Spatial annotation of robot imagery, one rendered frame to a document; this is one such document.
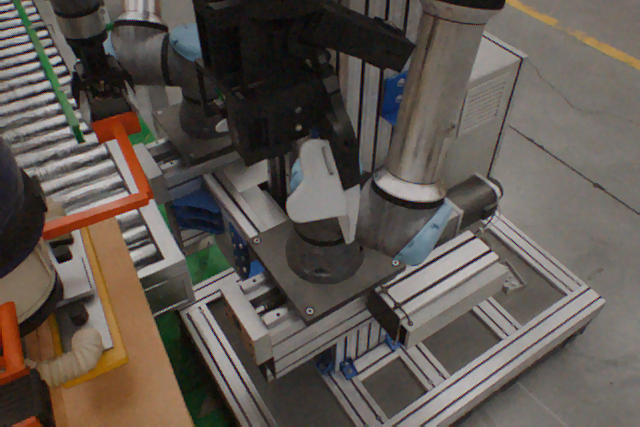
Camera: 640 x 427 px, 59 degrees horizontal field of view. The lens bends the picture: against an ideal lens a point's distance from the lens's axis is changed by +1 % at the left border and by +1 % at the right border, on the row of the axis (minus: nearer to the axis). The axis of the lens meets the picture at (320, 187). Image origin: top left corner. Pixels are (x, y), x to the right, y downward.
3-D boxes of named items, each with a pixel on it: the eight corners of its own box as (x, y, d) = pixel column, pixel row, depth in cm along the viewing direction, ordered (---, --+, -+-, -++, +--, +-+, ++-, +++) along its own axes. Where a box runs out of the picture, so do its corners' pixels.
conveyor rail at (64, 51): (30, 2, 316) (16, -32, 302) (39, 0, 318) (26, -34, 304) (177, 299, 174) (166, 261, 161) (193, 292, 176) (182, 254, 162)
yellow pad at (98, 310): (32, 240, 107) (22, 222, 104) (86, 221, 110) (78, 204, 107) (64, 392, 86) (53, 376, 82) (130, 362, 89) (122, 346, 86)
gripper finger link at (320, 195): (299, 267, 44) (258, 157, 42) (360, 235, 46) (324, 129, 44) (316, 274, 41) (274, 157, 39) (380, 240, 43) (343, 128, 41)
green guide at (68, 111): (2, -21, 302) (-5, -38, 296) (23, -25, 306) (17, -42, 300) (78, 145, 204) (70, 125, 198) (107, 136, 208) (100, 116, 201)
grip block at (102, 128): (89, 121, 116) (82, 101, 113) (131, 109, 119) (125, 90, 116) (99, 144, 111) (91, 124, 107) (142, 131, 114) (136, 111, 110)
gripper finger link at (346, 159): (322, 189, 44) (286, 85, 42) (340, 181, 45) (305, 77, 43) (352, 193, 40) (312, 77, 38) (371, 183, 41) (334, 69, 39)
